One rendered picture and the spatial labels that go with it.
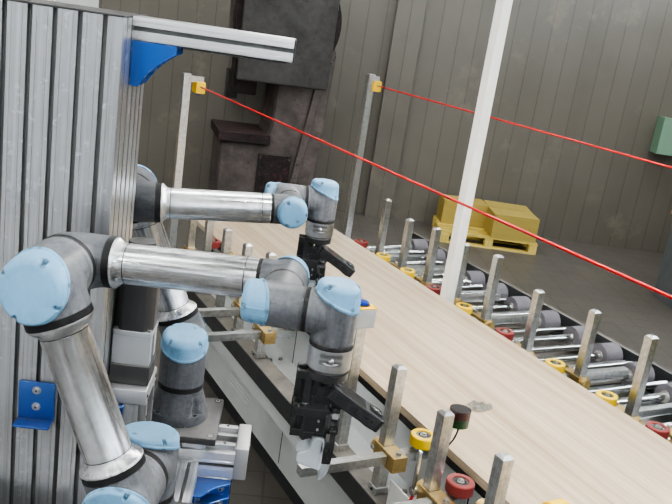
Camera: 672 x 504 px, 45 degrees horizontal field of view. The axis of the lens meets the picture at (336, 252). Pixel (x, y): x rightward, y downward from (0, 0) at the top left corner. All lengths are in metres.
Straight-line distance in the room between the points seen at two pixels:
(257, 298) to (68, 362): 0.34
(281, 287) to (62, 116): 0.56
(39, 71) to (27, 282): 0.44
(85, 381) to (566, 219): 8.59
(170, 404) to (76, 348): 0.72
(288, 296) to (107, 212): 0.48
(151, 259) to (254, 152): 6.64
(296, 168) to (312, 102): 0.68
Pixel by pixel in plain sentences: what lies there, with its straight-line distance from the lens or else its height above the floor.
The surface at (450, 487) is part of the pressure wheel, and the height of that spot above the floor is 0.90.
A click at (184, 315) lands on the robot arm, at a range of 2.16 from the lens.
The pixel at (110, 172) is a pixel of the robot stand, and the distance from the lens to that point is 1.62.
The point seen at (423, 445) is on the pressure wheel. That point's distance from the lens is 2.52.
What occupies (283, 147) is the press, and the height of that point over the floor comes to 0.79.
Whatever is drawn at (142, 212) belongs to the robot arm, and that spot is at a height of 1.58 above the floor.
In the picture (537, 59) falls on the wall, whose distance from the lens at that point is 9.33.
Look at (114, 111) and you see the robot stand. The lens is 1.60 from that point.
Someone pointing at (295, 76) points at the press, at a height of 1.51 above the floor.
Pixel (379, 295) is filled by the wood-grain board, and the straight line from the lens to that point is 3.71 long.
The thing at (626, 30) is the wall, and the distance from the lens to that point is 9.63.
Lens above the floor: 2.08
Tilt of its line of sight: 16 degrees down
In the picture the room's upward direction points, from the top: 9 degrees clockwise
